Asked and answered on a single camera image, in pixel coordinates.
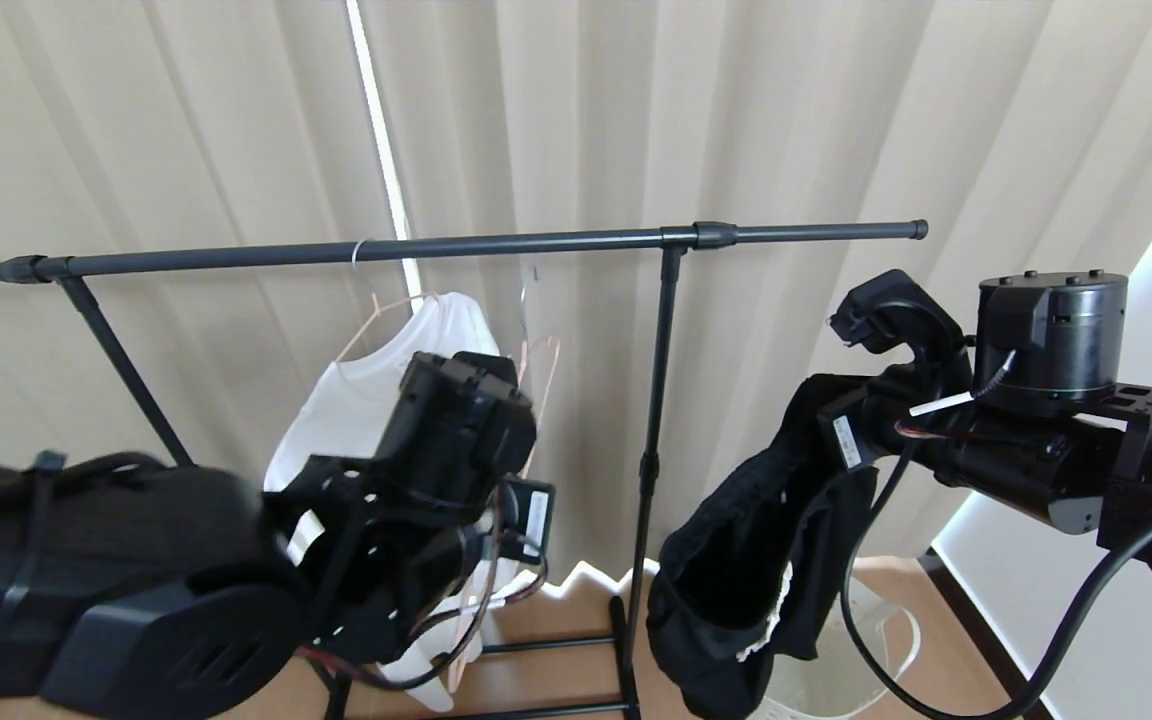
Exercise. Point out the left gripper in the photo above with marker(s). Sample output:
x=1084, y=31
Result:
x=526, y=520

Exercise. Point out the black clothes rack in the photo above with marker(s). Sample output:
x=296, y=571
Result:
x=536, y=242

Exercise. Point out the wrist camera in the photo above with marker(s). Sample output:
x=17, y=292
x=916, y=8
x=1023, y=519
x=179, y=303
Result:
x=896, y=320
x=456, y=420

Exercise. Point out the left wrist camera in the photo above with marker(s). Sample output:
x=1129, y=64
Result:
x=456, y=420

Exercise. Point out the black shorts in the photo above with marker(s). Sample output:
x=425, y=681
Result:
x=736, y=560

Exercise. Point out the white printed t-shirt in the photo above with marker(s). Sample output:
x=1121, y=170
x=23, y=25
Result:
x=356, y=400

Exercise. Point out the white laundry basket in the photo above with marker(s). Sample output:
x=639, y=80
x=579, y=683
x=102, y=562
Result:
x=816, y=680

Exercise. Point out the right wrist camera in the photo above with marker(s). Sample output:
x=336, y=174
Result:
x=896, y=320

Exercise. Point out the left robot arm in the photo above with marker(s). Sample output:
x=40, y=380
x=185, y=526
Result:
x=136, y=560

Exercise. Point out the pink clothes hanger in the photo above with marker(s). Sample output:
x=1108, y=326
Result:
x=526, y=355
x=354, y=333

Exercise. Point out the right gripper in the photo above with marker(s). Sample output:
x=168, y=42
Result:
x=1016, y=470

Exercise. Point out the beige curtain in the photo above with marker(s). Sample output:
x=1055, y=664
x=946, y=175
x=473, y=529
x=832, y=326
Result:
x=786, y=120

